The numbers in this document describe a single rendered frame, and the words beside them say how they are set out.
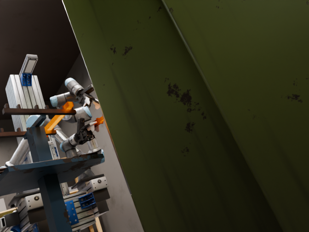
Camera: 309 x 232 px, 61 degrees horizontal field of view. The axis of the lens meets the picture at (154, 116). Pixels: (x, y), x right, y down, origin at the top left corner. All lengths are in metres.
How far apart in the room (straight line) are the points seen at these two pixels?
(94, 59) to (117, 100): 0.22
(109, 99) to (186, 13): 0.44
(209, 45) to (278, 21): 0.18
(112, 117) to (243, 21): 0.58
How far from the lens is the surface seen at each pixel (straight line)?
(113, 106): 1.04
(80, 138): 1.84
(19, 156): 2.12
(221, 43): 0.77
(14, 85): 2.85
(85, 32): 1.24
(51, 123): 1.40
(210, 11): 0.82
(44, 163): 1.08
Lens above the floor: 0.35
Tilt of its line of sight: 19 degrees up
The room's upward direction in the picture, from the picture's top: 23 degrees counter-clockwise
